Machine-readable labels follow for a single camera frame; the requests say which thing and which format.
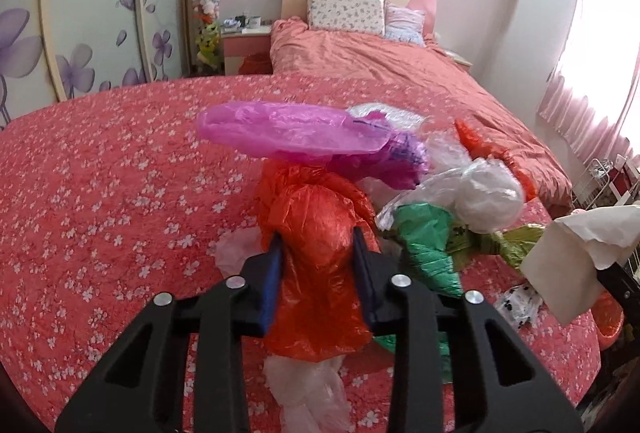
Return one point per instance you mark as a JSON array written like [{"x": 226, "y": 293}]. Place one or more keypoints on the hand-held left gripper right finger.
[{"x": 364, "y": 283}]

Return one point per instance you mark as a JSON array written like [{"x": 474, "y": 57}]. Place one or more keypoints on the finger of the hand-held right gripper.
[{"x": 620, "y": 283}]

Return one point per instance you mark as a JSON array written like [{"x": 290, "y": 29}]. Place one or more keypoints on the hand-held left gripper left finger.
[{"x": 271, "y": 283}]

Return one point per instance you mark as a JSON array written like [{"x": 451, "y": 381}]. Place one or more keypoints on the orange plastic basket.
[{"x": 611, "y": 323}]

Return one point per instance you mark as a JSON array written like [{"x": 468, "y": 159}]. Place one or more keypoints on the white paper sheet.
[{"x": 560, "y": 273}]

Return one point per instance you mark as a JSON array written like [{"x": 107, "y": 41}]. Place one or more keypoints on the green plastic bag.
[{"x": 430, "y": 248}]

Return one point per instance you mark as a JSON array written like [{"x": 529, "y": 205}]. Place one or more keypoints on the black and white printed wrapper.
[{"x": 520, "y": 305}]

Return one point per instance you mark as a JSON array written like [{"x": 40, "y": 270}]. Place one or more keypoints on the olive plastic bag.
[{"x": 520, "y": 243}]

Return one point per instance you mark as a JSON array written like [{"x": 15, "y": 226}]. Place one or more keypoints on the pale translucent plastic bag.
[{"x": 310, "y": 393}]

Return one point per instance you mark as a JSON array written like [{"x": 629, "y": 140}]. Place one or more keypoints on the purple plastic bag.
[{"x": 395, "y": 158}]

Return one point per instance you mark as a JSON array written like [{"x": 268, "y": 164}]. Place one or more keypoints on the white plastic bag ball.
[{"x": 487, "y": 200}]

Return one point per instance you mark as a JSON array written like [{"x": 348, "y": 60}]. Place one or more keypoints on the magenta plastic bag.
[{"x": 280, "y": 125}]

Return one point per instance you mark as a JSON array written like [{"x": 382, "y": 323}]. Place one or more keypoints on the red floral blanket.
[{"x": 100, "y": 188}]

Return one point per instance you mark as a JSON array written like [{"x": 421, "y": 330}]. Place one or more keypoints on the bed with coral duvet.
[{"x": 400, "y": 73}]

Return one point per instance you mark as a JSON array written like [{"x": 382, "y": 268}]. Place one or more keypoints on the pink curtain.
[{"x": 595, "y": 63}]

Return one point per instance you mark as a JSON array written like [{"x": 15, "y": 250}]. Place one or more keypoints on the pink and white nightstand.
[{"x": 245, "y": 50}]

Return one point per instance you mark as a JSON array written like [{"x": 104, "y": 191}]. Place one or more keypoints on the beige nightstand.
[{"x": 457, "y": 59}]

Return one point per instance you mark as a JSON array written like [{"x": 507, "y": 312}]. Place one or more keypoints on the striped pink pillow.
[{"x": 405, "y": 24}]

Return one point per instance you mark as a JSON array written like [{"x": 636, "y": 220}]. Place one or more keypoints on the white mug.
[{"x": 254, "y": 21}]

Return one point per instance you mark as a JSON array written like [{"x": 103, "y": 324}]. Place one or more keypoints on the floral white pillow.
[{"x": 345, "y": 13}]

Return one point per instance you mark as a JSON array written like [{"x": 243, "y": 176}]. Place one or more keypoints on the hanging stuffed toy organizer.
[{"x": 207, "y": 8}]

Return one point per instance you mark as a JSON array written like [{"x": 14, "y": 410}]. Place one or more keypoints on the flower-printed wardrobe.
[{"x": 85, "y": 3}]

